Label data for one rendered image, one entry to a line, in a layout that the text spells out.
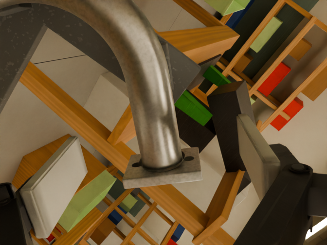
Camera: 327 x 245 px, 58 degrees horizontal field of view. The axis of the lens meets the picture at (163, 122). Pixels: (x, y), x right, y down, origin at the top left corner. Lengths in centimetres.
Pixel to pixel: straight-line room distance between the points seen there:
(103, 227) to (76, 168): 536
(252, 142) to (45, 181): 11
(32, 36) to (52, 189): 13
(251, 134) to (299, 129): 620
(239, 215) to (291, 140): 223
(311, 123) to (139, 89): 618
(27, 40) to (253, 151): 19
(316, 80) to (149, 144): 543
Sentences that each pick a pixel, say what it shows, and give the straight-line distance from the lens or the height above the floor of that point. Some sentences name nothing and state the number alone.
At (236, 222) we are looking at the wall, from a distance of 761.
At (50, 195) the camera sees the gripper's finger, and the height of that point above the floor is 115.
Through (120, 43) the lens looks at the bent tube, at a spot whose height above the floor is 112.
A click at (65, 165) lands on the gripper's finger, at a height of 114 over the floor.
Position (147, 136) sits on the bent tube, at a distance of 20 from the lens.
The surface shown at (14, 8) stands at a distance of 24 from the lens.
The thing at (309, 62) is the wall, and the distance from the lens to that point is 608.
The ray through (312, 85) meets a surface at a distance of 561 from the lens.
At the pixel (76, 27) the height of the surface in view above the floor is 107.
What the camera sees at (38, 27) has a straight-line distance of 25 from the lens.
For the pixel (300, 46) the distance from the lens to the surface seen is 552.
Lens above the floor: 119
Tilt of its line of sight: 7 degrees down
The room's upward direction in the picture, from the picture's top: 130 degrees clockwise
